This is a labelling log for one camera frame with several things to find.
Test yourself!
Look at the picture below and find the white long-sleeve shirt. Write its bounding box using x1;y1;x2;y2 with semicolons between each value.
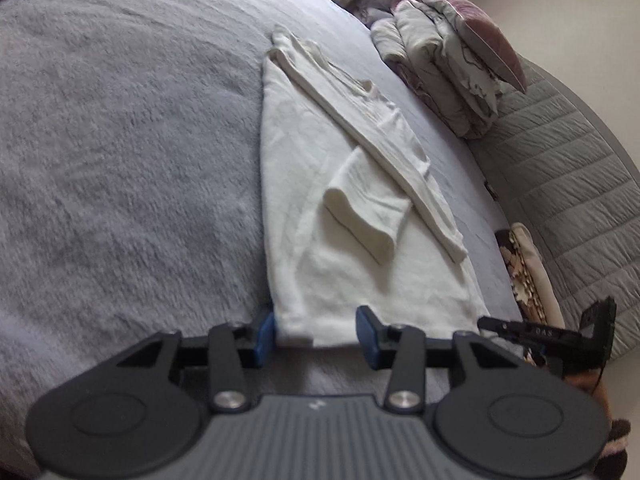
259;24;488;348

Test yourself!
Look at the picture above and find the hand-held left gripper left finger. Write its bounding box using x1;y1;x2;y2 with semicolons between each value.
115;310;277;413

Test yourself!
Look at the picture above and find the maroon pillow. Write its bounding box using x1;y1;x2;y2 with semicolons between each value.
414;0;528;95

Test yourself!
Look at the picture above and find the printed grey pillow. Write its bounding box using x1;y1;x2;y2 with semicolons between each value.
430;0;506;116

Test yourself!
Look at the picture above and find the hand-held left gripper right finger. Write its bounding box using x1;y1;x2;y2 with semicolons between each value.
355;306;516;413

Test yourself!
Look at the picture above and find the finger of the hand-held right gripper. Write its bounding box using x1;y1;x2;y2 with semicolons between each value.
476;315;526;343

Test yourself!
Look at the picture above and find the folded grey quilt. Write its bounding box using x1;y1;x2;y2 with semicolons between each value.
371;0;501;140

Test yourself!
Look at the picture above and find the dark grey bundled cloth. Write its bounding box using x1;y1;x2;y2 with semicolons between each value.
350;0;401;26

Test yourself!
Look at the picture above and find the quilted grey headboard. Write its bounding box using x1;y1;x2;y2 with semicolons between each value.
467;55;640;361

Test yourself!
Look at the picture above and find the bed with grey blanket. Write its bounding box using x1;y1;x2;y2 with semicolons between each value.
0;0;526;480

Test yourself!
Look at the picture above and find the person's right hand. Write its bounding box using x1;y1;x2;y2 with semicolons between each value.
565;367;608;408

